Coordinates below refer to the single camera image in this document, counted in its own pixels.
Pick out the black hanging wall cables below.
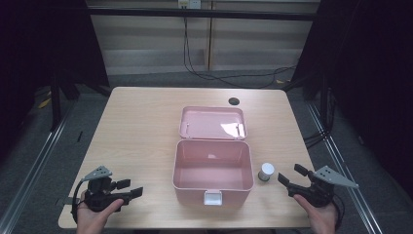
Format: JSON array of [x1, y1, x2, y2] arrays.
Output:
[[182, 16, 298, 90]]

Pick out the black stand leg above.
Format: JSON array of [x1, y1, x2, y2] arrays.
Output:
[[49, 74, 63, 132]]

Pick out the metal floor rail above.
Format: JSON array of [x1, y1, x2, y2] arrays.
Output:
[[306, 101, 386, 234], [0, 105, 76, 234]]

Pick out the person's left hand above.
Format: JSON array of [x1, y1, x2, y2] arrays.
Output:
[[76, 191, 125, 234]]

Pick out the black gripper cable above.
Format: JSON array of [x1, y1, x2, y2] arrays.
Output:
[[330, 192, 346, 230], [70, 179, 86, 224]]

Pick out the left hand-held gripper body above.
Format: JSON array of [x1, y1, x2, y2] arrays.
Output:
[[80, 165, 133, 214]]

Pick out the black floor cables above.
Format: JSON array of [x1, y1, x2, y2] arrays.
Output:
[[303, 129, 329, 149]]

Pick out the black horizontal bar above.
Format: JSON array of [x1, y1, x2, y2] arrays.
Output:
[[87, 7, 321, 22]]

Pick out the pink plastic storage box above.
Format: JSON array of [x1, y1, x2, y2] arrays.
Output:
[[171, 105, 255, 207]]

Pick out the person's right hand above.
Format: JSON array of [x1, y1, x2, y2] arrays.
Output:
[[292, 193, 339, 234]]

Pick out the white wall power outlet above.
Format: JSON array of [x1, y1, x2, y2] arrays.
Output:
[[177, 0, 203, 10]]

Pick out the black curtain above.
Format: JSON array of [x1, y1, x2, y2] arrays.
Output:
[[0, 0, 110, 160], [285, 0, 413, 199]]

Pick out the small silver cylinder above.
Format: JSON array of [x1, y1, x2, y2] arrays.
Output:
[[257, 162, 276, 182]]

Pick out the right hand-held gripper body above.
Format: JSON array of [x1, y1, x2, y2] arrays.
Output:
[[286, 165, 360, 209]]

